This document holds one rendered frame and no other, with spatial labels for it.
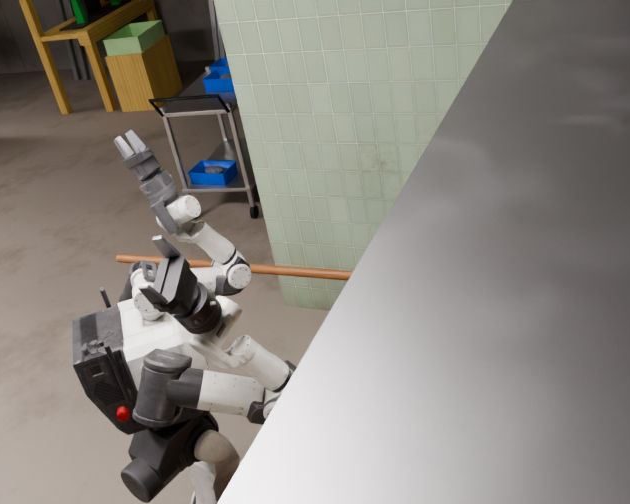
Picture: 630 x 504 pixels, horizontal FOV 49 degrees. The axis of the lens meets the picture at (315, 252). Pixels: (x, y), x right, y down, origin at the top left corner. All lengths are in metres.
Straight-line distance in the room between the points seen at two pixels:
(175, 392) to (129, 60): 6.35
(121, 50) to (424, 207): 7.29
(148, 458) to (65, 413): 1.98
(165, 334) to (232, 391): 0.23
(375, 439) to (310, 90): 2.98
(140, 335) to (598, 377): 1.44
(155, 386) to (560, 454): 1.31
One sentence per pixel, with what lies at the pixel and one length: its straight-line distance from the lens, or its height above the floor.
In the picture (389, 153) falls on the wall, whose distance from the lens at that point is 3.30.
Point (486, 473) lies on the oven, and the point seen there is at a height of 2.10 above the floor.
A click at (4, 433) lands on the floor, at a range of 3.99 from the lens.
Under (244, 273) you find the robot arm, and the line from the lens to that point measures 2.06.
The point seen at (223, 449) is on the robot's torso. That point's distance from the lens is 2.07.
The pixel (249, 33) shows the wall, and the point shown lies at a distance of 3.35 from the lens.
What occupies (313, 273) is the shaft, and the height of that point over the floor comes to 1.20.
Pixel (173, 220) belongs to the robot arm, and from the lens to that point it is 1.95.
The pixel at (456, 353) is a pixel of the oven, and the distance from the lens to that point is 0.43.
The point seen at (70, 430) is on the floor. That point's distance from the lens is 3.80.
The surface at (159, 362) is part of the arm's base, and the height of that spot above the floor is 1.42.
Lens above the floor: 2.38
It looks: 32 degrees down
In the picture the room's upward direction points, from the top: 11 degrees counter-clockwise
